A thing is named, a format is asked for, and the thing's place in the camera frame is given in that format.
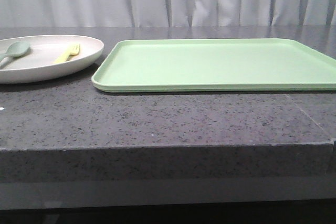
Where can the yellow plastic fork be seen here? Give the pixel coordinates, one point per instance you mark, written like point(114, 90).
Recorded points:
point(72, 50)

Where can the beige round plate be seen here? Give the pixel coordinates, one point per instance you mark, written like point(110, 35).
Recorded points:
point(38, 64)

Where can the light green rectangular tray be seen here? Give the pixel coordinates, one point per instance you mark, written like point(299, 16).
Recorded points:
point(182, 65)

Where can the sage green plastic spoon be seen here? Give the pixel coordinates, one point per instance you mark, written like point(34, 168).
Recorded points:
point(15, 51)

